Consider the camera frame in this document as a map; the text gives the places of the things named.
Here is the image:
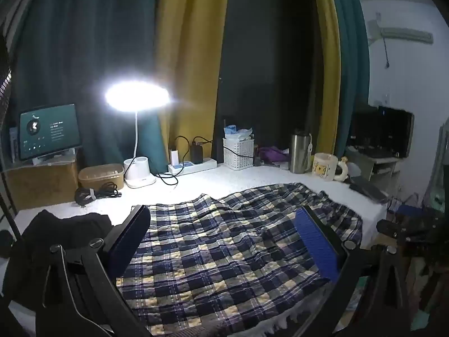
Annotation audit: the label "purple cloth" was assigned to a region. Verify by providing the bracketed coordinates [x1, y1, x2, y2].
[258, 147, 290, 164]

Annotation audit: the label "black power adapter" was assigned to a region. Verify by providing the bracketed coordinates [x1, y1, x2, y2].
[190, 141, 205, 164]

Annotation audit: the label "black computer monitor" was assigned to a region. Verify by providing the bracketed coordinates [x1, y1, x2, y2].
[349, 105, 414, 158]

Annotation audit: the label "white air conditioner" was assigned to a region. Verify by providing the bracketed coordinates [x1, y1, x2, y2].
[368, 21, 434, 46]

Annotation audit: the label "blue yellow plaid pants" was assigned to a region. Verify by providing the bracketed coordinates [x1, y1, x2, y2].
[116, 183, 363, 337]

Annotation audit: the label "white tablet stand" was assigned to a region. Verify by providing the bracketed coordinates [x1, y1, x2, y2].
[32, 148, 77, 166]

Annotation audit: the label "bundled black cable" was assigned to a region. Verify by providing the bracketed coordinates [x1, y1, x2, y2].
[74, 182, 122, 207]

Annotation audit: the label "teal curtain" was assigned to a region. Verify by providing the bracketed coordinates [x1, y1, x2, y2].
[0, 0, 169, 174]
[326, 0, 370, 158]

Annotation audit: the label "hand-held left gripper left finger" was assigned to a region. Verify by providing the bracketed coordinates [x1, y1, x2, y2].
[35, 204, 151, 337]

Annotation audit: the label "tan lidded container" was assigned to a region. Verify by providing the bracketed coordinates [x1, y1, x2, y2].
[78, 164, 126, 190]

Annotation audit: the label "white plastic basket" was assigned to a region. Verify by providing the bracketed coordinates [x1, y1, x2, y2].
[223, 138, 255, 171]

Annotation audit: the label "grey side desk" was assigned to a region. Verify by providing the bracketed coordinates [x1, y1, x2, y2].
[345, 145, 402, 190]

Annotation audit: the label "black adapter cable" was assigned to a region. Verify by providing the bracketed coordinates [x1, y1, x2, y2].
[194, 136, 254, 158]

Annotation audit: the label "brown cardboard box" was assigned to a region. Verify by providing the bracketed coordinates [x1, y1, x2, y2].
[5, 154, 79, 211]

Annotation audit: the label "yellow curtain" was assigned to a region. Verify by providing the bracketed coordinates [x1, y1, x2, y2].
[154, 0, 230, 162]
[309, 0, 342, 162]

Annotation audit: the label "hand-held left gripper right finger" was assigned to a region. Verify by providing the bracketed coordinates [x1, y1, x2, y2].
[296, 206, 411, 337]

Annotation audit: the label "white desk lamp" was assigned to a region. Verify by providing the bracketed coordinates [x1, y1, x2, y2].
[105, 80, 172, 189]

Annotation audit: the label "black lamp cable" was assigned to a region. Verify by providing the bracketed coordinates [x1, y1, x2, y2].
[154, 135, 193, 187]

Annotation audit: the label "stainless steel tumbler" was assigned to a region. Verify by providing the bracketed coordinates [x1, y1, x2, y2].
[289, 131, 314, 174]

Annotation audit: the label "white mug with bear print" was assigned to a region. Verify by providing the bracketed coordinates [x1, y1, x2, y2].
[312, 152, 349, 182]

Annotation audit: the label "black flat case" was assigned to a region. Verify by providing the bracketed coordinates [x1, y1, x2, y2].
[349, 176, 390, 204]

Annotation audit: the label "tablet with dark screen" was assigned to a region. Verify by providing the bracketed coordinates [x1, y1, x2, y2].
[18, 103, 83, 162]

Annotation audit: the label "blue plastic bag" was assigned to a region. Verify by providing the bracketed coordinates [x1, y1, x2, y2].
[224, 124, 253, 142]

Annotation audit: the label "black cloth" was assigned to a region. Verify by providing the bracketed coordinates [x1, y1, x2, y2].
[0, 210, 113, 320]

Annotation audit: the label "white power strip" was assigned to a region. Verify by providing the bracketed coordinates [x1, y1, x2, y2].
[168, 157, 218, 176]

